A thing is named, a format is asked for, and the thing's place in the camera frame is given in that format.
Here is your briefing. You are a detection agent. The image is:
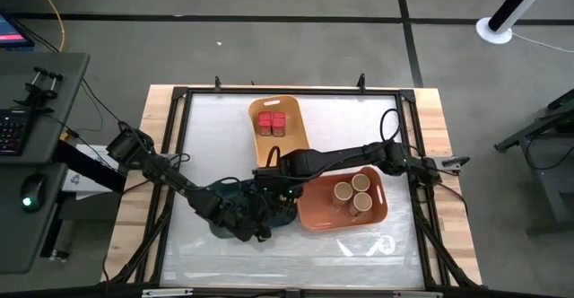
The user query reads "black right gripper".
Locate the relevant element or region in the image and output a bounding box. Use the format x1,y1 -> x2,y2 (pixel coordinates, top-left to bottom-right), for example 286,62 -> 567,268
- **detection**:
253,165 -> 302,223

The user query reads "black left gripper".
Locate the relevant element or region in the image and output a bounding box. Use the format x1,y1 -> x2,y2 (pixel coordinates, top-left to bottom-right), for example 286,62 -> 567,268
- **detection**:
210,189 -> 282,243

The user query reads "beige lid spice jar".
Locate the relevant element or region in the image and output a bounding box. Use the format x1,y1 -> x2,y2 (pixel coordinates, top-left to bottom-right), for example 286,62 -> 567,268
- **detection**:
332,181 -> 354,207
351,191 -> 374,217
350,172 -> 372,194

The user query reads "red cube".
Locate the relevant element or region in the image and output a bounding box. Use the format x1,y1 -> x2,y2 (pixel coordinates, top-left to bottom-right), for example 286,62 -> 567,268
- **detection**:
257,110 -> 274,137
271,111 -> 287,138

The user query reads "orange plastic bin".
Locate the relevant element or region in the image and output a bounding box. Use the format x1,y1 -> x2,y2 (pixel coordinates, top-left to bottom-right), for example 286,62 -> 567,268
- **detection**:
297,165 -> 389,232

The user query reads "teal plastic bin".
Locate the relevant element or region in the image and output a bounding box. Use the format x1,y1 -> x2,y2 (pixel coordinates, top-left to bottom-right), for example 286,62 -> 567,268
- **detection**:
208,177 -> 300,241

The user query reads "yellow plastic bin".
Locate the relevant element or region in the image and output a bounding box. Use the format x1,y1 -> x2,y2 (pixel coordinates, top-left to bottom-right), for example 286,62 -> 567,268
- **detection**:
248,94 -> 311,168

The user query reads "clear plastic sheet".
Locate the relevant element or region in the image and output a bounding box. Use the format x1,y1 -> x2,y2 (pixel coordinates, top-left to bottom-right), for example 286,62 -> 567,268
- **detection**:
160,92 -> 426,290

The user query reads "white box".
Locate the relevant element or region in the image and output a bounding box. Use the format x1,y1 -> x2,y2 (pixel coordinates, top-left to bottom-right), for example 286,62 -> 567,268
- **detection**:
61,144 -> 125,200

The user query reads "black computer mouse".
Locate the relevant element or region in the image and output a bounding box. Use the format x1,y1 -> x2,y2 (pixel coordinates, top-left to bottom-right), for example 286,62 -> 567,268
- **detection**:
19,173 -> 48,215

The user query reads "grey desk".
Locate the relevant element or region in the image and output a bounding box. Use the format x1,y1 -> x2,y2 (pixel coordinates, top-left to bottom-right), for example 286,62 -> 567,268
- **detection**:
0,51 -> 91,275

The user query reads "black desk clamp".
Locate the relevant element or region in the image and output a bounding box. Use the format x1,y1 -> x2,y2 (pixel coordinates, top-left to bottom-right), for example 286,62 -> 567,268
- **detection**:
13,66 -> 65,113

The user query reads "black keyboard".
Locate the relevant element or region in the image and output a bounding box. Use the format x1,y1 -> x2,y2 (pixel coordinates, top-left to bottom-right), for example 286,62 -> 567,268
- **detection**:
0,108 -> 30,157

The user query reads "black metal stand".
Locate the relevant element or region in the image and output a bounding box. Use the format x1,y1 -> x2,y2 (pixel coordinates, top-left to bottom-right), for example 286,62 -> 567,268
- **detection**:
492,89 -> 574,237

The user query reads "tower fan with round base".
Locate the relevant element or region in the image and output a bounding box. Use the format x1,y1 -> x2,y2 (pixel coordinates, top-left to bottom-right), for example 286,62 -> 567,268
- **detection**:
475,0 -> 561,46

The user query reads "computer monitor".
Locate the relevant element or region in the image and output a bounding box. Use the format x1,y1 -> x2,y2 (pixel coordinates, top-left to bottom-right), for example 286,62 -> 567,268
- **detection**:
0,13 -> 35,50

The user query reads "black metal table frame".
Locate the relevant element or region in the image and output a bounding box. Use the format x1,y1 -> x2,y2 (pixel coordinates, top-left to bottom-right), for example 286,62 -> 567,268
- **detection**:
134,84 -> 476,290

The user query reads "black right arm cable loop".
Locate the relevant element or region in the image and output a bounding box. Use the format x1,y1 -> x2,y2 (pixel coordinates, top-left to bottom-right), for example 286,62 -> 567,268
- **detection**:
378,107 -> 403,145

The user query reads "black desk cable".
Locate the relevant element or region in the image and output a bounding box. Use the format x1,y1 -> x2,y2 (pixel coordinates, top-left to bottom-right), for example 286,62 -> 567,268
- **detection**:
79,78 -> 138,149

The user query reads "yellow cable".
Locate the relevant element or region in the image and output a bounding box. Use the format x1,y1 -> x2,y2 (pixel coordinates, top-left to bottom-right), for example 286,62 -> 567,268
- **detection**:
29,0 -> 66,53

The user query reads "white cable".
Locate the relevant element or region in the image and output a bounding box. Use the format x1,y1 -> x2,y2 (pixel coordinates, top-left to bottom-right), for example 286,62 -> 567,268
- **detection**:
510,31 -> 574,55

